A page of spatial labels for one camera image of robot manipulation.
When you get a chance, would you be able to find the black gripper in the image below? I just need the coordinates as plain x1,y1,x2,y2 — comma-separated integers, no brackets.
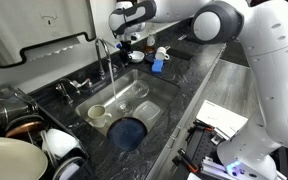
118,39,134,67

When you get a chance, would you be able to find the chrome faucet lever handle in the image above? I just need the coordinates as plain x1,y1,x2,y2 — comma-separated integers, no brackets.
72,77,94,91
111,63,121,75

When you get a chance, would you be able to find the chrome sink faucet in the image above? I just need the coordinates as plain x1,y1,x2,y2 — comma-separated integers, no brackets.
94,37,114,81

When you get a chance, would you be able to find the small chrome side faucet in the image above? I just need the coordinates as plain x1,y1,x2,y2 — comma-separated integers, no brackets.
55,77,82,106

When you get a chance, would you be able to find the white ceramic bowl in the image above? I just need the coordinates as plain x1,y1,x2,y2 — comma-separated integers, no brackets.
128,50,146,65

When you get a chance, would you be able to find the dark saucer plate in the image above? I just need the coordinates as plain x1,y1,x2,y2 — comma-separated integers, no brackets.
144,49,172,65

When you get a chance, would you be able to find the stainless steel sink basin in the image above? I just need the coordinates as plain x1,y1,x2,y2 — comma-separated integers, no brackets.
74,68,181,138

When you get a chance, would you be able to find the amber soap bottle white label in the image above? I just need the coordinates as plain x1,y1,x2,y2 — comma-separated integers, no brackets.
145,32,158,54

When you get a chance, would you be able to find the blue sponge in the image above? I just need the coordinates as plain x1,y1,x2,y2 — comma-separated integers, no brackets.
150,58,165,75

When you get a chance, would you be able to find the clear glass bowl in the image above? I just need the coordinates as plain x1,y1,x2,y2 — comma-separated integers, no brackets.
131,79,151,100

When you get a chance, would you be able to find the white printed mug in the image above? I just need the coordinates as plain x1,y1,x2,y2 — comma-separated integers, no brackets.
154,46,171,62

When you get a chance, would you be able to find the metal sink drain strainer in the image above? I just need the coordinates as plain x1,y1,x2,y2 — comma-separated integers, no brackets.
115,100,134,115

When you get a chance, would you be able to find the clear plastic container lid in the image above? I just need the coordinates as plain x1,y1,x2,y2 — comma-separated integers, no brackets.
131,100,163,124

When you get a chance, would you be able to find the cream ceramic mug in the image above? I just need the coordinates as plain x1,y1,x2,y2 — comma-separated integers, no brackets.
86,104,114,130

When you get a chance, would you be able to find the dark blue round plate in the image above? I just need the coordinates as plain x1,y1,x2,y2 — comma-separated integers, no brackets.
106,116,149,153

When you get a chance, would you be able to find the black dish rack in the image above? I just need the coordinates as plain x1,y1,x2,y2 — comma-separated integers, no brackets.
0,99,96,180

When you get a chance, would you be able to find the red black clamp tool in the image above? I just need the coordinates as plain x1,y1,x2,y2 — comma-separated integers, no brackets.
176,147,201,175
192,119,216,133

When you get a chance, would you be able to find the white bowl in rack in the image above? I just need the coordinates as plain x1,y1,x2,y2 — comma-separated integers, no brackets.
41,127,82,162

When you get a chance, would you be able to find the steel paper towel dispenser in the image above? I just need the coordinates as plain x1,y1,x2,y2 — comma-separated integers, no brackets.
0,0,98,70

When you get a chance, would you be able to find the dark floor mat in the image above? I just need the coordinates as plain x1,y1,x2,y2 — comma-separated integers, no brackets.
219,39,252,69

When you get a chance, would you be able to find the black perforated tool board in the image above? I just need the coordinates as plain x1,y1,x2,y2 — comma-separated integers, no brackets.
171,119,229,180

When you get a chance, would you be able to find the stainless steel pot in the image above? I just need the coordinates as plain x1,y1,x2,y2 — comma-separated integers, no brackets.
0,84,40,130

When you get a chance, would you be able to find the copper bottomed pan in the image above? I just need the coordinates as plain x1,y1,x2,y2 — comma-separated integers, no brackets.
4,114,46,140

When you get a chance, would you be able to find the round grey rimmed lid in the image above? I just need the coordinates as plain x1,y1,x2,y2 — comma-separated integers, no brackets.
51,156,87,180

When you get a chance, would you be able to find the aluminium extrusion bar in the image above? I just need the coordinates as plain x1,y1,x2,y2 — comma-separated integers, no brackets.
199,155,232,180

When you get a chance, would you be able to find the large cream round plate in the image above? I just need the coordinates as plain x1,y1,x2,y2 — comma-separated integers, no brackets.
0,136,50,180

